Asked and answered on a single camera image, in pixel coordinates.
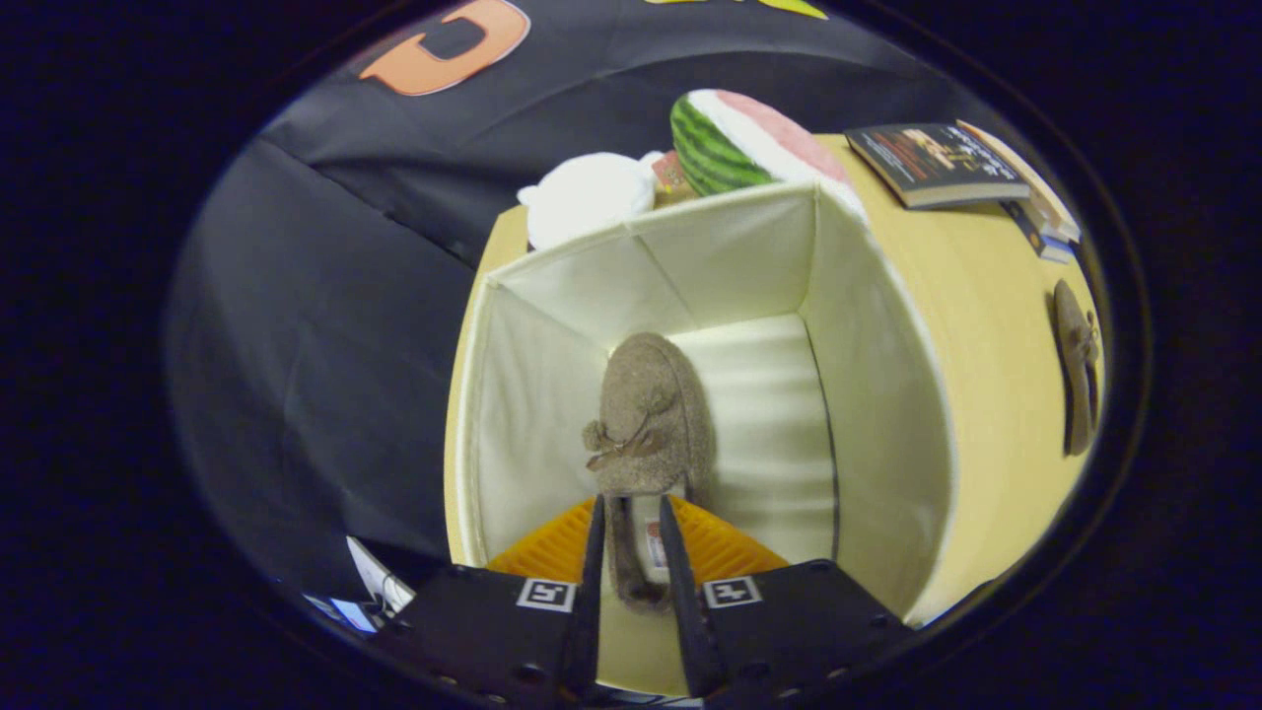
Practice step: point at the black backdrop cloth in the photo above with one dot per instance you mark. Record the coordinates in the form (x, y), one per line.
(335, 325)

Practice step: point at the white paper sheet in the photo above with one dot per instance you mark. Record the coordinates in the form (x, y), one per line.
(380, 582)

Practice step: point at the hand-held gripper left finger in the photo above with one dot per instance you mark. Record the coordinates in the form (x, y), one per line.
(587, 631)

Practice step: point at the white plush toy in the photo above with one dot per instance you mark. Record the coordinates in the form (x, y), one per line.
(587, 195)

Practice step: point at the blue grey book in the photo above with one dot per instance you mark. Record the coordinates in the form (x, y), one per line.
(1040, 242)

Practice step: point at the black cover book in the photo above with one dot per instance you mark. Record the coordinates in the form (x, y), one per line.
(932, 158)

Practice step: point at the beige cover book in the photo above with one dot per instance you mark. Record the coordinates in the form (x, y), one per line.
(1035, 192)

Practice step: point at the blue printed item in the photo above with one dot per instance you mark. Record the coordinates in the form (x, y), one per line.
(345, 613)

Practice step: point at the foldable fabric storage box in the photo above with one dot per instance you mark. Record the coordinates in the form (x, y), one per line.
(868, 394)

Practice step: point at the watermelon slice plush toy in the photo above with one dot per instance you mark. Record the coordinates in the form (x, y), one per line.
(730, 138)

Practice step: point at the brown shoe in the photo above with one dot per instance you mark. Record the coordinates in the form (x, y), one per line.
(646, 414)
(1077, 365)

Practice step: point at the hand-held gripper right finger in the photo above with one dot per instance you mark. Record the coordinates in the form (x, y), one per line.
(690, 641)

